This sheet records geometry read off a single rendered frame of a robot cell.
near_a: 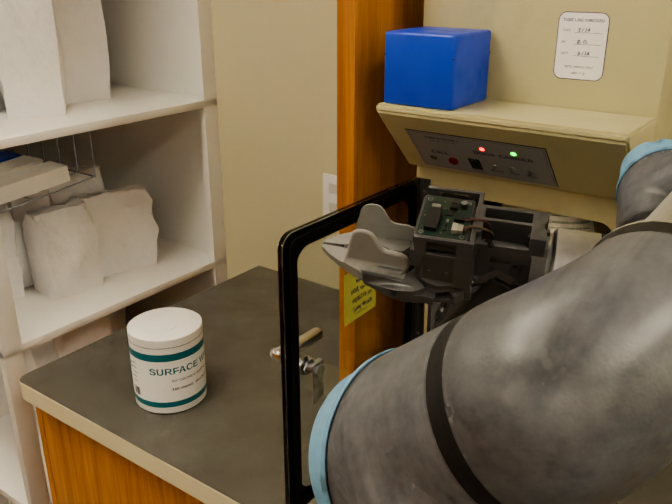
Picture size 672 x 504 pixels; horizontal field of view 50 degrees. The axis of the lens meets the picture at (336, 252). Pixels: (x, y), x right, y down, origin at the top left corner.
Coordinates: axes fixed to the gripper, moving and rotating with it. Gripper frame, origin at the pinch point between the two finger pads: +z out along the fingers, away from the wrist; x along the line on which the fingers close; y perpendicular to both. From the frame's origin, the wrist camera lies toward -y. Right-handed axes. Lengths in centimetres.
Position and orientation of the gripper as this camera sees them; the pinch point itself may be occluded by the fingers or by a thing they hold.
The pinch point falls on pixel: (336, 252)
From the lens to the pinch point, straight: 72.1
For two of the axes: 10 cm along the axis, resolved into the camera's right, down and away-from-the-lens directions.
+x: -2.8, 6.9, -6.7
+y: -0.7, -7.1, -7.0
